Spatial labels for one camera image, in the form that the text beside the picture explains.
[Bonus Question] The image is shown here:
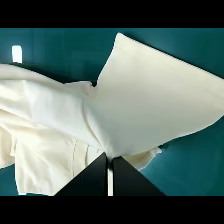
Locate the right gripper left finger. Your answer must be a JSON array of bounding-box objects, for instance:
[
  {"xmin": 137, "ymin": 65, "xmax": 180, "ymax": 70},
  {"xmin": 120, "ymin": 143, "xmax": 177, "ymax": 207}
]
[{"xmin": 54, "ymin": 152, "xmax": 108, "ymax": 197}]

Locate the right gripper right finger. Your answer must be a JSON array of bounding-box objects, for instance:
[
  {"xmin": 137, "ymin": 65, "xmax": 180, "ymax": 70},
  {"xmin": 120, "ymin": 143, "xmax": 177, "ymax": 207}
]
[{"xmin": 112, "ymin": 156, "xmax": 167, "ymax": 197}]

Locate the cream T-shirt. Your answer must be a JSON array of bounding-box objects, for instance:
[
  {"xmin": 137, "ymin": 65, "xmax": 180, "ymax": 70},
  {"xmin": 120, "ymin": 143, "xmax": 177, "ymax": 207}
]
[{"xmin": 0, "ymin": 32, "xmax": 224, "ymax": 197}]

